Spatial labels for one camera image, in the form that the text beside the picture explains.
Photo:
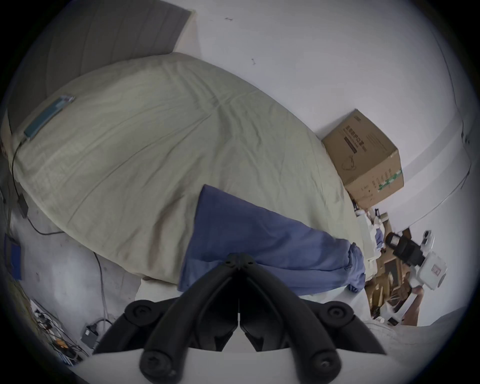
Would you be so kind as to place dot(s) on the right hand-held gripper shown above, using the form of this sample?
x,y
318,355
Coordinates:
x,y
431,268

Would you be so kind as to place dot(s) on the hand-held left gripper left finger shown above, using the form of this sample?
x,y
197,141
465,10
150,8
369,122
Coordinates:
x,y
195,300

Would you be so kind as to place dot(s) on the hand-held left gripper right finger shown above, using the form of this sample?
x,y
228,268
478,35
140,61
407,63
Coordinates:
x,y
285,300

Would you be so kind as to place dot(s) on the blue shirt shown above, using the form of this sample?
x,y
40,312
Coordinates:
x,y
255,240

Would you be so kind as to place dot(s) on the person's right hand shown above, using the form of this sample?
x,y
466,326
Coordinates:
x,y
415,309

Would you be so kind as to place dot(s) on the pile of flat cardboard pieces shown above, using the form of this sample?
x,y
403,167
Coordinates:
x,y
386,281

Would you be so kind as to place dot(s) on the brown cardboard carton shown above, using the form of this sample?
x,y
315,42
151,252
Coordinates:
x,y
367,157

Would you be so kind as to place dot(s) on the white power strip with plugs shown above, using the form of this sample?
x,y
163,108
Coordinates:
x,y
56,337

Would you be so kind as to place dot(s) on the bed with pale green sheet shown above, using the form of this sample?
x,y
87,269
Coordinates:
x,y
150,150

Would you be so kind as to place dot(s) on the blue flat book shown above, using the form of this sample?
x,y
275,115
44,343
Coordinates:
x,y
13,257

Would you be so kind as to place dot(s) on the teal phone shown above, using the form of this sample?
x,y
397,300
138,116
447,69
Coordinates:
x,y
48,115

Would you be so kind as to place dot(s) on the grey padded headboard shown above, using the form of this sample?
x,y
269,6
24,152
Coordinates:
x,y
112,33

